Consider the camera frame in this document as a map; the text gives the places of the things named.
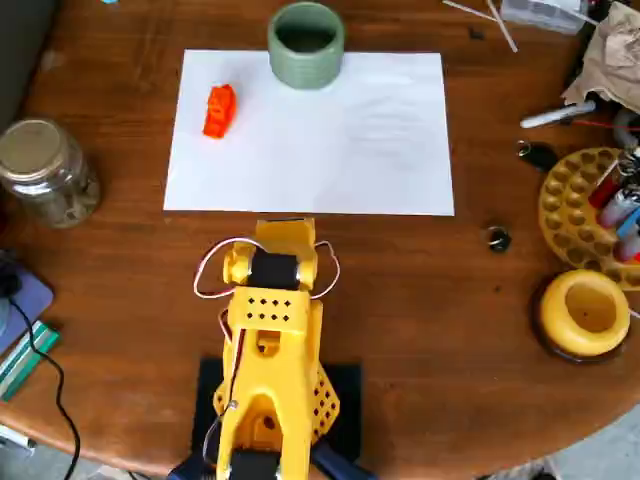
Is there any white curved tube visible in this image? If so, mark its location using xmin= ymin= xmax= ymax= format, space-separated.
xmin=613 ymin=107 xmax=640 ymax=149

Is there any clear plastic box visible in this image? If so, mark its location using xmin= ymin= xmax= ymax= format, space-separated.
xmin=499 ymin=0 xmax=591 ymax=36

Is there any black cable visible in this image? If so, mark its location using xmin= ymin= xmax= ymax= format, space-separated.
xmin=4 ymin=292 xmax=82 ymax=480

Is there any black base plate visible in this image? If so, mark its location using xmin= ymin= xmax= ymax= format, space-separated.
xmin=191 ymin=356 xmax=363 ymax=464

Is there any white thin stick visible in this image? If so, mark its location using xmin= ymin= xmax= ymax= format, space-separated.
xmin=487 ymin=0 xmax=519 ymax=53

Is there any red lighter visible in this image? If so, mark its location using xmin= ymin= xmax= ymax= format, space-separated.
xmin=588 ymin=153 xmax=634 ymax=209

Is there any red white servo cable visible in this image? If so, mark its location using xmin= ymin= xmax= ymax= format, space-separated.
xmin=193 ymin=237 xmax=264 ymax=299
xmin=309 ymin=240 xmax=341 ymax=302

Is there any thin red wire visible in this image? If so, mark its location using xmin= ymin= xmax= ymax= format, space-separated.
xmin=569 ymin=118 xmax=640 ymax=133

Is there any small black metal ring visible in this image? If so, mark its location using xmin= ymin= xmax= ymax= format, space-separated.
xmin=485 ymin=226 xmax=513 ymax=254

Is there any orange plastic block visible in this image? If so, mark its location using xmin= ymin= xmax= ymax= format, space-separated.
xmin=201 ymin=83 xmax=238 ymax=140

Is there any grey upholstered furniture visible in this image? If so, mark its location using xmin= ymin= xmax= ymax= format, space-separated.
xmin=0 ymin=0 xmax=57 ymax=135

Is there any yellow hollow candle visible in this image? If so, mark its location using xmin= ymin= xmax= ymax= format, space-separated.
xmin=541 ymin=269 xmax=632 ymax=357

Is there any green white book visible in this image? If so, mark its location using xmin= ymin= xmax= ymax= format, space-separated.
xmin=0 ymin=320 xmax=62 ymax=403

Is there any glass jar gold lid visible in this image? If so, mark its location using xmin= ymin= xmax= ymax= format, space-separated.
xmin=0 ymin=118 xmax=101 ymax=230

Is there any pink lighter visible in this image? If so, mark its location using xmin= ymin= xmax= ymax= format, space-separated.
xmin=599 ymin=187 xmax=640 ymax=229

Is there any white paper sheet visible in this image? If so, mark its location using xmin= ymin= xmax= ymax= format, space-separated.
xmin=163 ymin=48 xmax=456 ymax=217

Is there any yellow round holed tray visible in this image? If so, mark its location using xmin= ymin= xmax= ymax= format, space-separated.
xmin=538 ymin=147 xmax=640 ymax=291

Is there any blue clamp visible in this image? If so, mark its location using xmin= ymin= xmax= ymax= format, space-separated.
xmin=167 ymin=449 xmax=221 ymax=480
xmin=310 ymin=442 xmax=377 ymax=480

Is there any white marker pen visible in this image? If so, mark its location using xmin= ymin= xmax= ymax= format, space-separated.
xmin=519 ymin=100 xmax=598 ymax=130

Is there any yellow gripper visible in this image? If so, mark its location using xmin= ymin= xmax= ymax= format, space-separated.
xmin=254 ymin=218 xmax=317 ymax=260

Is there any crumpled brown paper bag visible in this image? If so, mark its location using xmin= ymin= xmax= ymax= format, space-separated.
xmin=562 ymin=1 xmax=640 ymax=115

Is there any black key fob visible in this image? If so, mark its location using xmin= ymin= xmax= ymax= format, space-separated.
xmin=516 ymin=141 xmax=559 ymax=174

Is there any blue lighter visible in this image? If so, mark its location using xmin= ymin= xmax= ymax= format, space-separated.
xmin=615 ymin=205 xmax=640 ymax=241

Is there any green ribbed cup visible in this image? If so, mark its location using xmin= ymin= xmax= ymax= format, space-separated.
xmin=267 ymin=2 xmax=347 ymax=92

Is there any purple notebook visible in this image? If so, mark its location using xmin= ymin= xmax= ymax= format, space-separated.
xmin=0 ymin=249 xmax=55 ymax=354

